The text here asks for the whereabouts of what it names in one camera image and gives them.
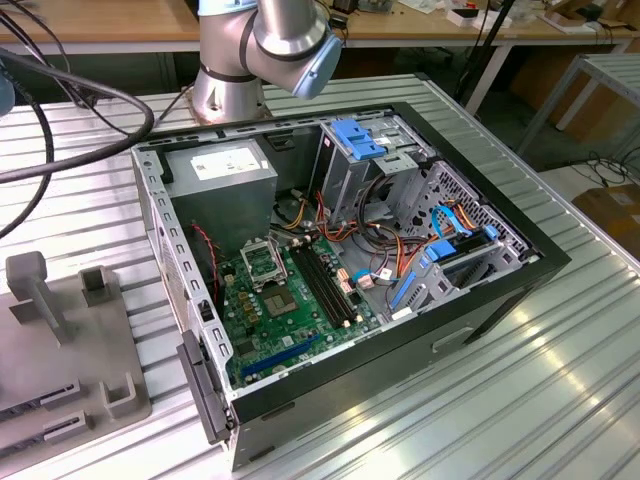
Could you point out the blue plastic carrier rail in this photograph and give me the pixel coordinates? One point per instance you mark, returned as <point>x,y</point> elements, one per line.
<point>402,292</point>

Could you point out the CPU socket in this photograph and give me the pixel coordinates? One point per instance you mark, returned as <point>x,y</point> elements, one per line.
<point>278,303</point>

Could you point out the blue expansion slot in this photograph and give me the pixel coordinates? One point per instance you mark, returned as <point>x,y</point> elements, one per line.
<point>280,357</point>

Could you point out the blue plastic drive latch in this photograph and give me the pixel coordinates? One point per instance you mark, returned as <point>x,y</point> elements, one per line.
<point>357,137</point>

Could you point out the green motherboard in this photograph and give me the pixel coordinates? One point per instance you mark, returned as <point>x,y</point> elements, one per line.
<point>300,330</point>

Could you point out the grey power supply unit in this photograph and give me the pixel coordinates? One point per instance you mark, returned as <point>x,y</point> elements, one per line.
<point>225,210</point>

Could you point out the hard disk in blue carrier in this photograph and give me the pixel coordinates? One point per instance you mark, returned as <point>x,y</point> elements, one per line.
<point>442,250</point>

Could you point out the small white box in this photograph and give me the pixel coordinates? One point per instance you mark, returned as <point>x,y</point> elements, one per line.
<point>467,19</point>

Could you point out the grey metal disk bay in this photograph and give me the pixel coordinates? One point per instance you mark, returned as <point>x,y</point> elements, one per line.
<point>465,282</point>

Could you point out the white board power socket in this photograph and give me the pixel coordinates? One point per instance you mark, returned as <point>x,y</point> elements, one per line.
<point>343,277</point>

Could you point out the grey metal drive cage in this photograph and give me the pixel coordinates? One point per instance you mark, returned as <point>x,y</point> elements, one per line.
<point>345,175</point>

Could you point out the large brown cardboard box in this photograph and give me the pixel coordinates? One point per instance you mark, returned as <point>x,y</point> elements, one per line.
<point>595,107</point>

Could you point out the grey metal frame table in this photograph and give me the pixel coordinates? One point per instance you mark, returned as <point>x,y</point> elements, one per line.
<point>607,65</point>

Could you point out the black PC case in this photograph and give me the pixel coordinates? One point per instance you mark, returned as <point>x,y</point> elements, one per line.
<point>380,380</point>

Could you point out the silver coin cell battery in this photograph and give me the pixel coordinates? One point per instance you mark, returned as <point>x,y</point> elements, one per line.
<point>282,370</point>

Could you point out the brown cardboard piece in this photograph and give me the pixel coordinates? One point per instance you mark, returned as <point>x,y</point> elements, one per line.
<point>565,17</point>

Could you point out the labelled brown cardboard box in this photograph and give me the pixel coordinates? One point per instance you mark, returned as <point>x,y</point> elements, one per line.
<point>615,210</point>

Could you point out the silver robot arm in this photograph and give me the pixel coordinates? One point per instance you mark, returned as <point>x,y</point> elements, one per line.
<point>280,30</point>

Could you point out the black tripod stand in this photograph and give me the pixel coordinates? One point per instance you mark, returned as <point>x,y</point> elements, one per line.
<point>481,60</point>

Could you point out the light wooden desk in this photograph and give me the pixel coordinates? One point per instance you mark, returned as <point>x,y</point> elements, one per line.
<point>425,27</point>

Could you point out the grey parts rack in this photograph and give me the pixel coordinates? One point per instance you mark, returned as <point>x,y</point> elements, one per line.
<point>50,360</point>

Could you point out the white four pin socket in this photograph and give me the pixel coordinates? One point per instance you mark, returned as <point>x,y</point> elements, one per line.
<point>229,278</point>

